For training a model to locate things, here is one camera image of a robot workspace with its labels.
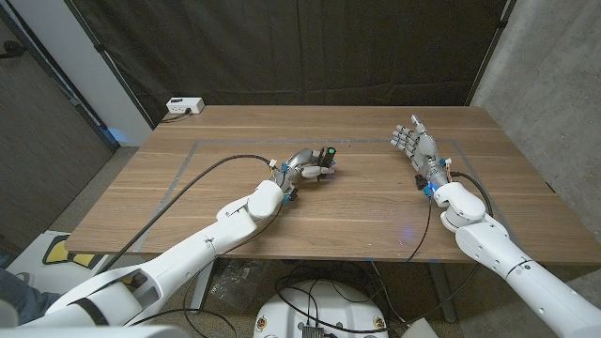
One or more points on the light grey table leg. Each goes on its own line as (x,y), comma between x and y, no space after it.
(202,296)

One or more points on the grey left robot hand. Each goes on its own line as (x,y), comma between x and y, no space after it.
(300,159)

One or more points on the black flashlight with green button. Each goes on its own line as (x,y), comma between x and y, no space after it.
(329,156)

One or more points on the white robot torso cover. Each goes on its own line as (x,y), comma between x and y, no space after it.
(94,332)

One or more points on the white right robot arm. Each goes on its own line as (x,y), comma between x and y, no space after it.
(493,244)

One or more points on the black backdrop curtain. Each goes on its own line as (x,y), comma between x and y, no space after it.
(300,51)

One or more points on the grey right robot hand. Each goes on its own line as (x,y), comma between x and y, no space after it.
(427,150)

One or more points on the black backdrop stand pole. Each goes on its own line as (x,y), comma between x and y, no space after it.
(99,47)
(501,22)

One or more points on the dark grey table leg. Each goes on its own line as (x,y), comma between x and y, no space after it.
(443,296)

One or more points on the person's blue jeans leg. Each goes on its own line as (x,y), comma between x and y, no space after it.
(28,300)

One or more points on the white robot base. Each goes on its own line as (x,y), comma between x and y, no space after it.
(328,305)

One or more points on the white mat with yellow mark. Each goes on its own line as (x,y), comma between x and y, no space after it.
(61,256)

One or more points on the grey finned electronics module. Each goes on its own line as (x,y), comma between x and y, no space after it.
(312,331)

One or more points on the white angular floor object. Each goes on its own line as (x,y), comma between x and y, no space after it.
(420,328)

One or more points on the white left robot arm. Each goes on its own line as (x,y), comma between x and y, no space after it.
(225,230)

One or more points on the white power strip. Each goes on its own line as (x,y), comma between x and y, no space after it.
(185,105)

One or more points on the clear plastic bag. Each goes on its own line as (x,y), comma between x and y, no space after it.
(239,281)

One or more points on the black diagonal wall rail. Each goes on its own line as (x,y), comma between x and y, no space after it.
(70,98)

